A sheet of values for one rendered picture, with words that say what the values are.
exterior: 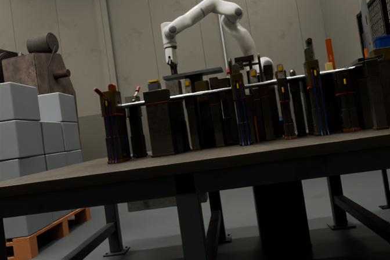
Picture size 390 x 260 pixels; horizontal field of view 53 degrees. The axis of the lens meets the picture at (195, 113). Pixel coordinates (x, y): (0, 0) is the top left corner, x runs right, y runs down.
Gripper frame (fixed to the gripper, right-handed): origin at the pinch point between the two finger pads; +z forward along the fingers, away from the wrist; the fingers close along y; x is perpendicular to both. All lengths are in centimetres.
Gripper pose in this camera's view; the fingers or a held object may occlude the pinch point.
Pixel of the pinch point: (174, 72)
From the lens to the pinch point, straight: 250.4
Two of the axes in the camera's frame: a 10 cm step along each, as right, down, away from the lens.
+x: 9.4, -1.5, -3.0
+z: 1.4, 9.9, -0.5
